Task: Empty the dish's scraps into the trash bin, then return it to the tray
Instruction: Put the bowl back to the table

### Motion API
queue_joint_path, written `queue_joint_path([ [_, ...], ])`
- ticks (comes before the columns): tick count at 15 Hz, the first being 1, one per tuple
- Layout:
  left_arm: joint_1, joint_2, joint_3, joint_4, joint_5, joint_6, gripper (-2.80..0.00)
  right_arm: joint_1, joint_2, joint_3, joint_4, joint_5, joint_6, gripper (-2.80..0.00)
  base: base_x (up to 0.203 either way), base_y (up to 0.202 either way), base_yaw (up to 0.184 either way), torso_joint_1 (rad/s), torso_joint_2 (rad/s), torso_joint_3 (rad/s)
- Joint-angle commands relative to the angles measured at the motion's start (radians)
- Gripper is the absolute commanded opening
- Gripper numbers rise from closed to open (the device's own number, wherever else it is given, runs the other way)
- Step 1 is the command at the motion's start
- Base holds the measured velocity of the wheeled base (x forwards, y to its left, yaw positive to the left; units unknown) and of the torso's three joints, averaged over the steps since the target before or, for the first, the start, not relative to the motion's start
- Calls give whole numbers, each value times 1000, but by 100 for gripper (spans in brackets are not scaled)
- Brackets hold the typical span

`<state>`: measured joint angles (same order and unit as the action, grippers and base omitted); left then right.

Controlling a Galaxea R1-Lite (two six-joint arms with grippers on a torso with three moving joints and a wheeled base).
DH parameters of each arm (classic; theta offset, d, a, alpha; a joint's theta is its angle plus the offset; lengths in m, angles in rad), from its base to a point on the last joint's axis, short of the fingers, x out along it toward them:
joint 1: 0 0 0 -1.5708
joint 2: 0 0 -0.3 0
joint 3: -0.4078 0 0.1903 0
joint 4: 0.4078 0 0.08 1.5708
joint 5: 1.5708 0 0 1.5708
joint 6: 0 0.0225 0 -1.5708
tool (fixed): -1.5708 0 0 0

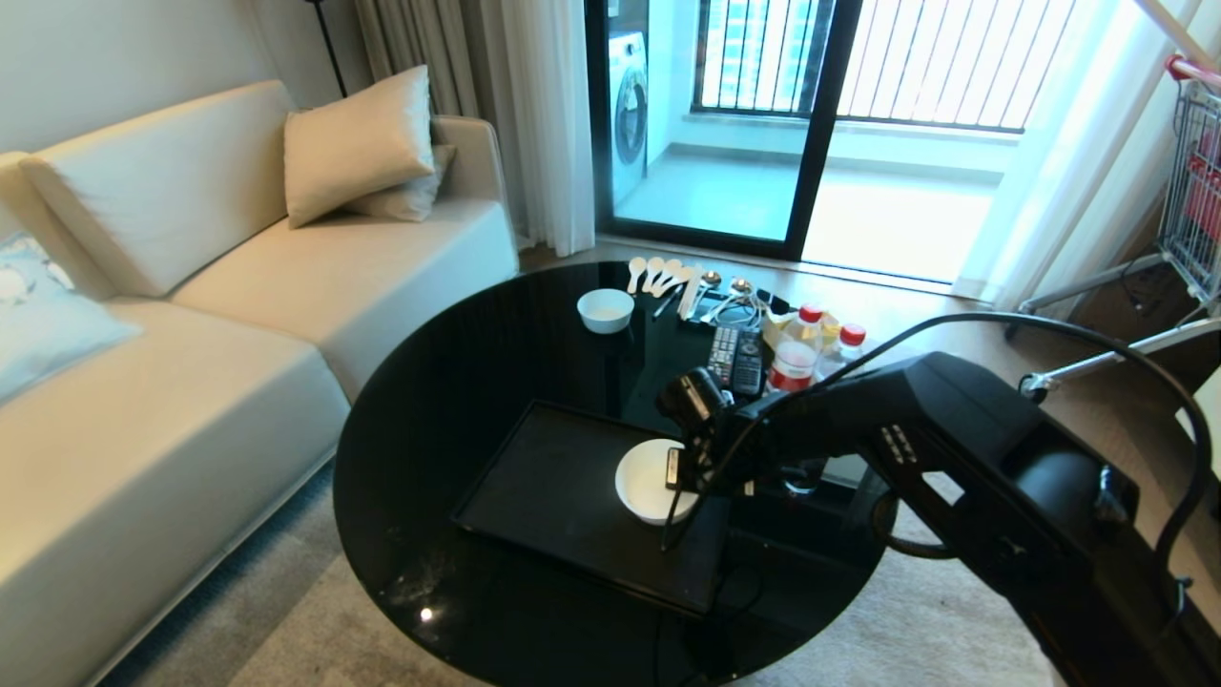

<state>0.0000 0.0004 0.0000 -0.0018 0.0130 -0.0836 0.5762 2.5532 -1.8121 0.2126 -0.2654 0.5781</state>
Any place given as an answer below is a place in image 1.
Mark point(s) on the white dish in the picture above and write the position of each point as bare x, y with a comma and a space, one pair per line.
644, 482

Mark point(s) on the black sliding door frame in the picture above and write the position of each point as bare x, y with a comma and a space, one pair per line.
818, 134

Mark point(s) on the white bowl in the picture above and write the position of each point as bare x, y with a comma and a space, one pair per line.
605, 310

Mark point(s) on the grey rug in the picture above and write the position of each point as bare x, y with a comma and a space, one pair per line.
315, 620

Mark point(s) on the red capped clear bottle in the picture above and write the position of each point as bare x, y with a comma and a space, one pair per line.
847, 345
796, 355

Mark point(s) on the black balcony railing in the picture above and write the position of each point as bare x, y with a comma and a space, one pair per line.
858, 116

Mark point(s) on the light blue printed pillow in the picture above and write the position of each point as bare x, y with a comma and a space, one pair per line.
48, 320

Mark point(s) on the white washing machine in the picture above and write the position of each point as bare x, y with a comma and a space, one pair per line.
628, 114

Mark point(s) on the white flat utensil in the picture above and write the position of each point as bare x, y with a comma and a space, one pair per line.
691, 294

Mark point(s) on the black floor lamp pole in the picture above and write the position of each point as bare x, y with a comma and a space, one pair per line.
329, 52

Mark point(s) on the metal shopping cart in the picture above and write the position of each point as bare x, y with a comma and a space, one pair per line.
1194, 181

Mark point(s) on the beige curtain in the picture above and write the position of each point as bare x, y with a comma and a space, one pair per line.
420, 57

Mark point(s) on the cream sofa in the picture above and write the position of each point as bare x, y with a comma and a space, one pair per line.
238, 315

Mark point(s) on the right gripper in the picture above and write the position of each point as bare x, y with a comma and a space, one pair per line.
717, 456

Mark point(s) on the white plastic spoon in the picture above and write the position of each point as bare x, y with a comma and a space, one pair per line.
681, 276
653, 268
635, 266
669, 271

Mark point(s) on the black rectangular tray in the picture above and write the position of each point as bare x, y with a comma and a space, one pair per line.
544, 496

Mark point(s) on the white sheer curtain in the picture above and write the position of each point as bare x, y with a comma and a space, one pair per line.
1078, 162
548, 114

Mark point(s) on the yellow capped bottle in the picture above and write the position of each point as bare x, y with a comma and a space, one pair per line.
830, 329

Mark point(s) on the beige cushion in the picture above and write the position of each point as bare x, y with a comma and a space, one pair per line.
358, 143
410, 196

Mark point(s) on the metal spoon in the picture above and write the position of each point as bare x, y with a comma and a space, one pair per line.
712, 279
740, 285

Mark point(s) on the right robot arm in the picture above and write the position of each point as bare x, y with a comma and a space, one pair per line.
963, 429

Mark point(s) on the black remote control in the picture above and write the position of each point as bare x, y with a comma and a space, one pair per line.
749, 364
723, 355

